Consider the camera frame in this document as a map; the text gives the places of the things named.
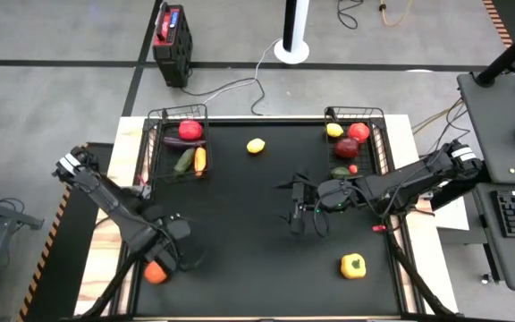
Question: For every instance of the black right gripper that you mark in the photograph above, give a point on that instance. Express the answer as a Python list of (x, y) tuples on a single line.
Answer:
[(338, 194)]

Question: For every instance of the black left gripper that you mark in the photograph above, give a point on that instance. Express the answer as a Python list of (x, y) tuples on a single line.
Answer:
[(163, 252)]

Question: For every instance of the orange toy vegetable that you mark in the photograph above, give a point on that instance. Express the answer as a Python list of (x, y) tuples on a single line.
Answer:
[(155, 273)]

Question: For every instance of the green avocado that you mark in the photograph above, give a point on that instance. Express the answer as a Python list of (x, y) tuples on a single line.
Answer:
[(340, 172)]

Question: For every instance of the small red strawberry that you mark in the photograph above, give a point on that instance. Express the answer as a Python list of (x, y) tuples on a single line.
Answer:
[(352, 169)]

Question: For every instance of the yellow lemon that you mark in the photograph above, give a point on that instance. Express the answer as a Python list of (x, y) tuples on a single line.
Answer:
[(255, 145), (334, 129)]

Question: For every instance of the yellow bell pepper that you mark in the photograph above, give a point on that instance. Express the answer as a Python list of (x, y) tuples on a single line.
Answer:
[(352, 266)]

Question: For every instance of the red-orange round fruit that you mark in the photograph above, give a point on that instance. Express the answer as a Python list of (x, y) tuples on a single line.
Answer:
[(358, 132)]

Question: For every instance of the green cucumber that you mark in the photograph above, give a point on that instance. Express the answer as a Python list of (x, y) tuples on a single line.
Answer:
[(184, 160)]

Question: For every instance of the orange carrot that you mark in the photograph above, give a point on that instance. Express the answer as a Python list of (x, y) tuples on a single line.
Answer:
[(200, 161)]

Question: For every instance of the purple eggplant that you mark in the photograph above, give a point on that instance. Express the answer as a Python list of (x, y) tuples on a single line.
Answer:
[(183, 142)]

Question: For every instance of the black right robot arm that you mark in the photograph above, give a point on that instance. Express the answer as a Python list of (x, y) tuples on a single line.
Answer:
[(400, 185)]

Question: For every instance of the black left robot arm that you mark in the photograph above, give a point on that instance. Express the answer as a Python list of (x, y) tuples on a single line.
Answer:
[(105, 197)]

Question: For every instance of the black rig strut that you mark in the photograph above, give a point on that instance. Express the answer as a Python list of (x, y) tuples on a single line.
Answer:
[(110, 290), (418, 277)]

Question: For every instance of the black-white pole with base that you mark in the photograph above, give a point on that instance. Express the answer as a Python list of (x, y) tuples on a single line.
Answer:
[(291, 49)]

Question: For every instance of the white paper sheet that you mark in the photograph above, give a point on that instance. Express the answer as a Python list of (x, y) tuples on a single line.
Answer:
[(453, 217)]

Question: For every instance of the black support beam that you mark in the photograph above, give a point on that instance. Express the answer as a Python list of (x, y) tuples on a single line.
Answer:
[(463, 185)]

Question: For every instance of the gray metal stand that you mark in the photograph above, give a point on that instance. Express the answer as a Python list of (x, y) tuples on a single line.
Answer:
[(2, 214)]

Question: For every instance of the red-black power box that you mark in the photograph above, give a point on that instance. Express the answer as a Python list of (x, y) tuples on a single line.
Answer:
[(172, 44)]

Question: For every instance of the gray desk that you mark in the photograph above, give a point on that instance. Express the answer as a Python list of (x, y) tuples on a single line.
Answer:
[(494, 134)]

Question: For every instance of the black diagonal pole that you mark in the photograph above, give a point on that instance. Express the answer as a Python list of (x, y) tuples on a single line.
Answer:
[(512, 49)]

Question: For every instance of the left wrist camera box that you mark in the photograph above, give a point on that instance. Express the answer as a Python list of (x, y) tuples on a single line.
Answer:
[(179, 229)]

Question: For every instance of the white metal bracket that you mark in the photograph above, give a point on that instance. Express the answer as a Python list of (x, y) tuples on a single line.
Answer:
[(146, 191)]

